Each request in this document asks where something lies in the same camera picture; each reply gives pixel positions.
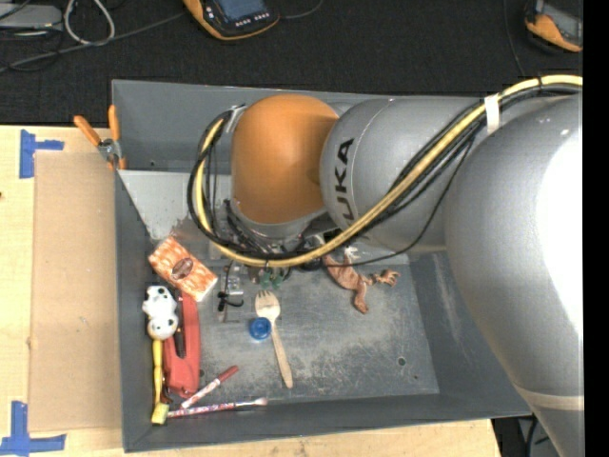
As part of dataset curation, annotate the orange patterned packet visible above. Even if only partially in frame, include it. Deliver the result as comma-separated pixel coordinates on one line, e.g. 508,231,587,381
147,235,220,303

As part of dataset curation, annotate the red stapler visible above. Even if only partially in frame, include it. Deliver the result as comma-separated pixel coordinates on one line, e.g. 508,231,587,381
161,291,203,400

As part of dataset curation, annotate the brown cardboard board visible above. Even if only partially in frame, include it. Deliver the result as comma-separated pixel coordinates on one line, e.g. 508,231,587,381
27,151,126,433

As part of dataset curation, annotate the wooden spork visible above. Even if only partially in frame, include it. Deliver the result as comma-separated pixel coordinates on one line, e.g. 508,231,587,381
253,288,295,390

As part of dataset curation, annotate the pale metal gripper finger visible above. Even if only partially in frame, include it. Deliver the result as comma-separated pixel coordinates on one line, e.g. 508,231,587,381
220,275,246,324

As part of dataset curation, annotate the red capped patterned pen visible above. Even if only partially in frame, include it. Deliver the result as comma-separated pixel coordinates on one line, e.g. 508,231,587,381
180,365,241,410

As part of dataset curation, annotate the yellow stick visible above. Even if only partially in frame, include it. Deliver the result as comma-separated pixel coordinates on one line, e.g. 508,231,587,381
150,338,171,427

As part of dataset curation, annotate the blue bottle cap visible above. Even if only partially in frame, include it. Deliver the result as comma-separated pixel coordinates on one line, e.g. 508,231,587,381
247,316,273,343

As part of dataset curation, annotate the grey metal bin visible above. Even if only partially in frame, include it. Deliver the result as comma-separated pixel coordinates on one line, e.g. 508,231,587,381
110,79,534,453

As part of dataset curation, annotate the white toy animal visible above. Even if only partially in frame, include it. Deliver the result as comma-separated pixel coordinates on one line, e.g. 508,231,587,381
141,284,181,342

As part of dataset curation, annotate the brown toy lizard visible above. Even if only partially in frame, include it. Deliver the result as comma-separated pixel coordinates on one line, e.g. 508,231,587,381
322,248,402,315

